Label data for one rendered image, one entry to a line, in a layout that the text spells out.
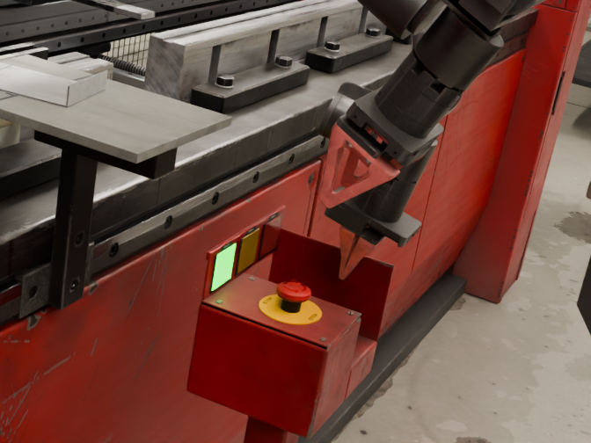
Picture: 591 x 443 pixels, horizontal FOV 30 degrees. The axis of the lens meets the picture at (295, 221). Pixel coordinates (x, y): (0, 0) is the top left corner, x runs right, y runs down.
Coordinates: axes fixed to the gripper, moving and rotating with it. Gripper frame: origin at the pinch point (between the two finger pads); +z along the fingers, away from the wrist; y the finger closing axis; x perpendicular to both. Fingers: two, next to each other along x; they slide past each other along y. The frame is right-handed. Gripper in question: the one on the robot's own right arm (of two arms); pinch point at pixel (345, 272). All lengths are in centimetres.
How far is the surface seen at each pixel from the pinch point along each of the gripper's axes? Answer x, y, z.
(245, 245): 6.0, 10.9, 0.8
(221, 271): 11.8, 10.7, 2.0
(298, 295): 11.0, 1.6, -0.1
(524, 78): -191, 13, 16
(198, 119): 19.9, 16.8, -16.2
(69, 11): -27, 61, 0
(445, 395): -126, -14, 79
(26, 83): 24.7, 33.7, -12.3
